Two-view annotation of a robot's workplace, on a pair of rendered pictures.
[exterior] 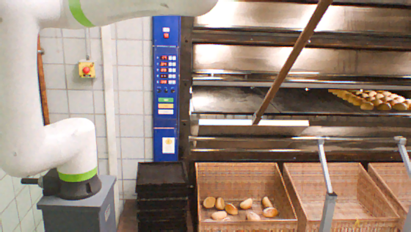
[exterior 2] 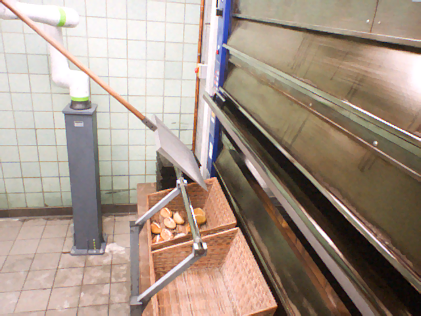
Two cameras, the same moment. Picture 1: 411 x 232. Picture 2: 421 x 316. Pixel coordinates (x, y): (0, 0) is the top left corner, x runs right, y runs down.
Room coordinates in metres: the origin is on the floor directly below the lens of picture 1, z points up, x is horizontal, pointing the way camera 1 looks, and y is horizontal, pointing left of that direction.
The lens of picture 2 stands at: (1.54, -2.12, 1.94)
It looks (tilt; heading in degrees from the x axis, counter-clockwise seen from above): 23 degrees down; 81
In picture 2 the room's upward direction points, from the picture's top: 5 degrees clockwise
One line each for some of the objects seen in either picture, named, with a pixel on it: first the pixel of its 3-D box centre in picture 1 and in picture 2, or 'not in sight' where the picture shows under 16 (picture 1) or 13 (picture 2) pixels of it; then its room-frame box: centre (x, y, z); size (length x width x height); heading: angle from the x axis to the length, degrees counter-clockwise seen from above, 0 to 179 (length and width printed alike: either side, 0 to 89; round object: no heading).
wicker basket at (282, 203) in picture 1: (241, 199); (186, 217); (1.70, -0.26, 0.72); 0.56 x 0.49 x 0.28; 95
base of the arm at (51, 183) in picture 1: (62, 180); (81, 101); (0.96, 0.47, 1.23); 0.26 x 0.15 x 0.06; 91
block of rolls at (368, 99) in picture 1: (371, 97); not in sight; (2.51, -1.35, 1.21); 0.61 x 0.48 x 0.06; 5
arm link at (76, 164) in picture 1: (72, 148); (77, 85); (0.95, 0.42, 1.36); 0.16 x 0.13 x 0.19; 145
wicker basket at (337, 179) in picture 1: (334, 198); (204, 288); (1.75, -0.85, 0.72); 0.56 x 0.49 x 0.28; 96
